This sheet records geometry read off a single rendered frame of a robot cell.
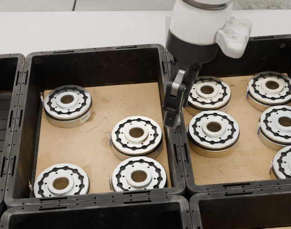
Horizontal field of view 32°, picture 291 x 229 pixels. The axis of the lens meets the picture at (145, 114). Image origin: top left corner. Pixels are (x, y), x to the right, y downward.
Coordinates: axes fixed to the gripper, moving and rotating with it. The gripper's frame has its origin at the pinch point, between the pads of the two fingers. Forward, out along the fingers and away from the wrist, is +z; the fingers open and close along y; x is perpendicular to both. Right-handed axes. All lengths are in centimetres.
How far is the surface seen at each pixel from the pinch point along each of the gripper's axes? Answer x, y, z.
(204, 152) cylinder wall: 5.9, -11.8, 17.1
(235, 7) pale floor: -8, -202, 71
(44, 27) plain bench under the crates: -54, -60, 31
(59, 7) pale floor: -102, -175, 89
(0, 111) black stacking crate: -39.3, -11.9, 24.8
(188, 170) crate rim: 4.7, 1.3, 10.6
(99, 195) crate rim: -7.5, 10.3, 14.0
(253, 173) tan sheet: 16.0, -10.6, 17.2
